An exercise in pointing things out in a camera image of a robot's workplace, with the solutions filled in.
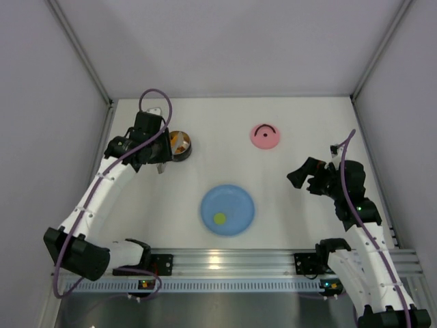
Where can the pink round lid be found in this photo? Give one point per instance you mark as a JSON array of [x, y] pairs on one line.
[[265, 136]]

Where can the green sandwich cookie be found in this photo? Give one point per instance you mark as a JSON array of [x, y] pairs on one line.
[[219, 219]]

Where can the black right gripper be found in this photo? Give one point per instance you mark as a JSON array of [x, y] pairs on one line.
[[314, 182]]

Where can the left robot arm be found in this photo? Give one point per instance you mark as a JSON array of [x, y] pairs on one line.
[[74, 244]]

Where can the blue plate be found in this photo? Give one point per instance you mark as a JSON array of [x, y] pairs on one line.
[[232, 200]]

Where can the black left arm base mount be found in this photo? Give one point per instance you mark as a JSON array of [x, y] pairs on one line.
[[159, 264]]

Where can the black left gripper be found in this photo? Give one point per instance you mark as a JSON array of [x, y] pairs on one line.
[[165, 150]]

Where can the aluminium frame rail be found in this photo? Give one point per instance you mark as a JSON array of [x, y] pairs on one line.
[[278, 263]]

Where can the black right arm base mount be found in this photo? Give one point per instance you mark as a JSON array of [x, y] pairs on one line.
[[309, 265]]

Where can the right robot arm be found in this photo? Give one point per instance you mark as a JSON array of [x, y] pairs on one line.
[[360, 259]]

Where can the white slotted cable duct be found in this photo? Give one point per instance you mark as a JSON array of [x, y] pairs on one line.
[[131, 284]]

